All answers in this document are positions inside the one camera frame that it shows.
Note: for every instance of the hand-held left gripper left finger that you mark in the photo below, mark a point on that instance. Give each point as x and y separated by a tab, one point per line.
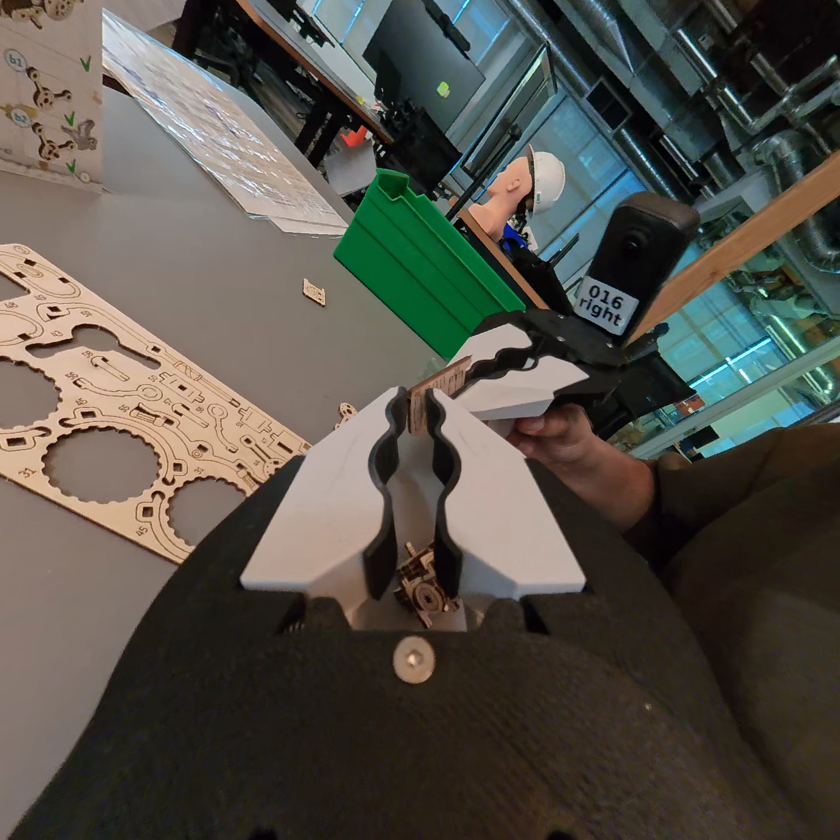
315	525

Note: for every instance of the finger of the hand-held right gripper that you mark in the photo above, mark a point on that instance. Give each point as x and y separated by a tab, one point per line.
531	394
495	344

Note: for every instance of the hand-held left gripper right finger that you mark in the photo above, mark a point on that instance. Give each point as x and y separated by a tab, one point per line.
512	525

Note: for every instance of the small slotted wooden puzzle panel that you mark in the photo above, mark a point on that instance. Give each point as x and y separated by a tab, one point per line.
439	387

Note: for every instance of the person's right forearm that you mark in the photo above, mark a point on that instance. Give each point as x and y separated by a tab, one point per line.
722	472

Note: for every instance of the grey desk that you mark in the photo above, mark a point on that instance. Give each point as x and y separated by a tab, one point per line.
197	262

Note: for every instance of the person's right hand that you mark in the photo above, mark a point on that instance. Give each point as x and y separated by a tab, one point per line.
571	446

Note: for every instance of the wooden beam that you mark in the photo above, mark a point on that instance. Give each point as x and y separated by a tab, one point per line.
754	236

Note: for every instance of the partly built wooden model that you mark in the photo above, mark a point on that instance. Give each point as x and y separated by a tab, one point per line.
423	590

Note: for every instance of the green plastic bin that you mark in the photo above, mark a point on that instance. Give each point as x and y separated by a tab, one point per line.
420	262

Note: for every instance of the key-shaped wooden wheel piece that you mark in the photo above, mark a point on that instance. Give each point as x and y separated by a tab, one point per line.
346	413

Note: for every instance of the white hard hat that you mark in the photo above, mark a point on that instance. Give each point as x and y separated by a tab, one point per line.
548	177

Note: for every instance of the wooden puzzle sheet round holes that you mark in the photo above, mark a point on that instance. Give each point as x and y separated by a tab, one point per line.
216	420

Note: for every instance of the mannequin head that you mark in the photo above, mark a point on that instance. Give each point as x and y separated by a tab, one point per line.
505	190

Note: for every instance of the silver ventilation ducts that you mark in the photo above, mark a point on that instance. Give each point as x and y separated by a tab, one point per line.
787	164

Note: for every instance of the small rectangular wooden piece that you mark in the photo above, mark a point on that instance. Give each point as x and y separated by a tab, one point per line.
314	292

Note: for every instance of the orange object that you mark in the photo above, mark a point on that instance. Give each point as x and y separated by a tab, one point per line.
354	138

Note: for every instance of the large black monitor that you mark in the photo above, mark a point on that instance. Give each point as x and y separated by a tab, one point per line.
426	59

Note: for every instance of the person's olive shirt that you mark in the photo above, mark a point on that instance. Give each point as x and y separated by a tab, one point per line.
774	656

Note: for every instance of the printed sheets in plastic sleeve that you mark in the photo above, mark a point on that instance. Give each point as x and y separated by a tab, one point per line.
216	131

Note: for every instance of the printed instruction booklet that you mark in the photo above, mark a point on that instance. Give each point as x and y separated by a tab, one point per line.
52	98

